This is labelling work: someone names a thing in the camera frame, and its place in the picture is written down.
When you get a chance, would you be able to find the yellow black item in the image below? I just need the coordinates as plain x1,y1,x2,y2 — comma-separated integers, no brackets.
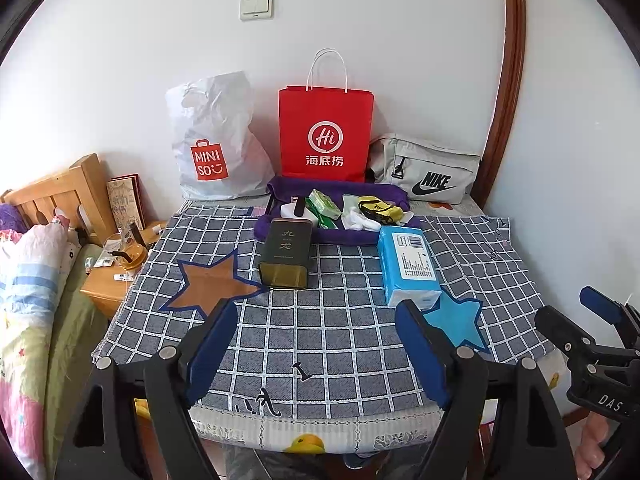
357,196,405,226

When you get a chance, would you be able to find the white foam sponge block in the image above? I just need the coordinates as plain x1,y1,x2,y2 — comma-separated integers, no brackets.
280,200,319,228

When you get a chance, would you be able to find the green tissue packet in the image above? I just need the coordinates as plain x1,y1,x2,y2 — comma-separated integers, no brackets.
308,188,342,220

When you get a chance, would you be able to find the person's hand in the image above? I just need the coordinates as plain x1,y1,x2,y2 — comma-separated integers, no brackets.
574,412,608,480

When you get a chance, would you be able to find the wooden nightstand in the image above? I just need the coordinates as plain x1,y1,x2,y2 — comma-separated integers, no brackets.
80,221,167,321

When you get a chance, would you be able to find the colourful quilt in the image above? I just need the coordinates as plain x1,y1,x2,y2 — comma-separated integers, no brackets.
1,214,108,479

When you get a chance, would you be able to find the glass amber teapot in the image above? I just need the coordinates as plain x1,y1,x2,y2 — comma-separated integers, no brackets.
104,222,149,274

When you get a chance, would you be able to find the blue tissue pack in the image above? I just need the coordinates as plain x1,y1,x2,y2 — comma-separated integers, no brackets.
376,226,442,311

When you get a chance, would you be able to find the grey checkered cloth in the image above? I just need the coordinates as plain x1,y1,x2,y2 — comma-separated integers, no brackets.
96,202,562,419

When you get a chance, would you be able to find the grey Nike waist bag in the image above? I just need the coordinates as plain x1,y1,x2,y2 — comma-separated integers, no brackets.
369,133,480,205

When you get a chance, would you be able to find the framed picture book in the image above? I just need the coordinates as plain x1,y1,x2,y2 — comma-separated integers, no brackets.
106,174,145,231

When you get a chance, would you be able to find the wooden headboard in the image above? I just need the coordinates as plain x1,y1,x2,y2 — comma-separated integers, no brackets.
1,153,117,244

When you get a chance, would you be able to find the dark green tea tin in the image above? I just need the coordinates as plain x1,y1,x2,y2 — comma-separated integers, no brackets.
258,219,314,289

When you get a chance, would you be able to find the purple towel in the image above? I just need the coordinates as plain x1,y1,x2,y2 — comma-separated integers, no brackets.
254,177,420,246

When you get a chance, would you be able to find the white Miniso plastic bag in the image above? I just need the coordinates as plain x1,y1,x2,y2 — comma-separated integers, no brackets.
165,72,274,200

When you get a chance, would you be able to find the red paper shopping bag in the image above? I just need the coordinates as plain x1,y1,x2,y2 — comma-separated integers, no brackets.
278,48,374,182

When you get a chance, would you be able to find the white wall switch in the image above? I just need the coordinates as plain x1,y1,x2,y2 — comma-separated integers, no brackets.
239,0,273,21

